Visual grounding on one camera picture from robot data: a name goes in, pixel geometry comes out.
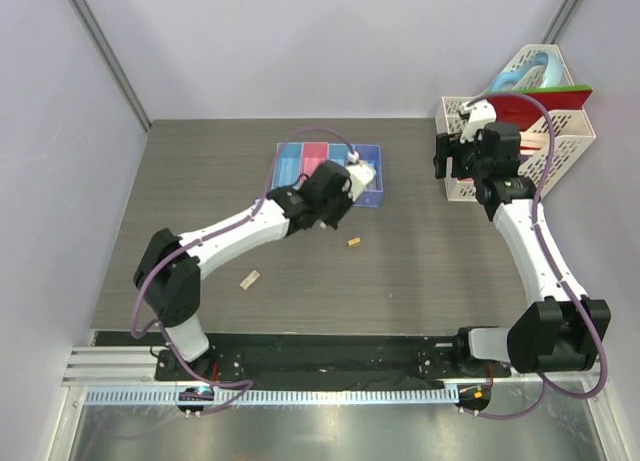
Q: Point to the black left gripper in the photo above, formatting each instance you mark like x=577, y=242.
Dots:
x=347, y=202

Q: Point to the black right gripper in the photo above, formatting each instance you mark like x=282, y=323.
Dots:
x=449, y=145

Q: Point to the pink drawer box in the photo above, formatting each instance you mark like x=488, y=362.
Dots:
x=313, y=154

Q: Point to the teal blue drawer box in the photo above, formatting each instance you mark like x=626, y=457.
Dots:
x=342, y=154

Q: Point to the light blue drawer box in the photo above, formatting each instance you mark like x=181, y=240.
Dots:
x=288, y=164

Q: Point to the purple drawer box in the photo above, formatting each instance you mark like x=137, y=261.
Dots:
x=373, y=194

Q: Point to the clear beige eraser block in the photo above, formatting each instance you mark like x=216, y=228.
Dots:
x=249, y=280

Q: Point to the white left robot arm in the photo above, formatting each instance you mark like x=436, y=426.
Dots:
x=169, y=275

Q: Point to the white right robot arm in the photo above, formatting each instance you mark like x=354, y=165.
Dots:
x=562, y=328

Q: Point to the red folder board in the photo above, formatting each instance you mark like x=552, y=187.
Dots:
x=520, y=112

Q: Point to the white perforated file rack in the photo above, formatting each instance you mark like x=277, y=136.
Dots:
x=573, y=130

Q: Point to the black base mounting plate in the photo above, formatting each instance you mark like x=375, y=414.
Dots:
x=285, y=357

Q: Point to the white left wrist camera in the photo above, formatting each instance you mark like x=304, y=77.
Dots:
x=361, y=174

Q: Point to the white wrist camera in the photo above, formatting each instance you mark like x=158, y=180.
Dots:
x=477, y=115
x=361, y=174

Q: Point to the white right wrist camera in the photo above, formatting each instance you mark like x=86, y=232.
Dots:
x=477, y=115

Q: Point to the white slotted cable duct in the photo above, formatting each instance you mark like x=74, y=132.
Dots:
x=197, y=396

